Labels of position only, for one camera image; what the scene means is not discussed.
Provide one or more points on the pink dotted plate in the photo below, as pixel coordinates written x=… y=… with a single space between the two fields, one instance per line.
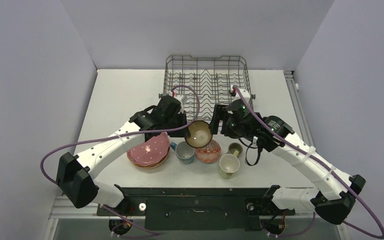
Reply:
x=151 y=151

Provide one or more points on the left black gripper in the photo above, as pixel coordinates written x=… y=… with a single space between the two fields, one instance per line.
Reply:
x=181 y=133

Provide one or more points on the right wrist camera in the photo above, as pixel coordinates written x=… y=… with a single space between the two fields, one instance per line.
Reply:
x=235 y=93

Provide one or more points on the black patterned bowl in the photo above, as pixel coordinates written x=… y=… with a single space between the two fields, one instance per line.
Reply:
x=200 y=134

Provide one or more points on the pale yellow mug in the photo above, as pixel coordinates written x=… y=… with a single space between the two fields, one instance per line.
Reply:
x=229 y=164

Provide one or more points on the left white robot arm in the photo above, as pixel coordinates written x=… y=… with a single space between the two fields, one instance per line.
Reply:
x=76 y=174

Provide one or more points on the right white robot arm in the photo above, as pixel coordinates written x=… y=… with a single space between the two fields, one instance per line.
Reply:
x=330 y=198

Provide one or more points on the red patterned bowl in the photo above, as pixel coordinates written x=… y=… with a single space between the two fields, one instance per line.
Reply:
x=210 y=153

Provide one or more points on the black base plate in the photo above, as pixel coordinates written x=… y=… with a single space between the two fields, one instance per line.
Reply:
x=169 y=209

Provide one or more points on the grey wire dish rack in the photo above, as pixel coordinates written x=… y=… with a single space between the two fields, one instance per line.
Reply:
x=210 y=77

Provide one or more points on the blue floral mug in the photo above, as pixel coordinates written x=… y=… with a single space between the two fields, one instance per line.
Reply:
x=184 y=152

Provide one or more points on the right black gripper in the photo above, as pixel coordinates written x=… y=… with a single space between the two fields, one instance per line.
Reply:
x=216 y=118

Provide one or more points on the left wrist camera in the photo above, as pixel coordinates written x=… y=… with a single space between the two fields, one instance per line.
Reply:
x=180 y=97

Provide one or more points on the small grey cup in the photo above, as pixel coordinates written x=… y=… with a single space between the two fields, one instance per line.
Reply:
x=235 y=149

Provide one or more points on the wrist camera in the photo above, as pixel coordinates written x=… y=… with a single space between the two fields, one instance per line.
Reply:
x=180 y=97
x=235 y=93

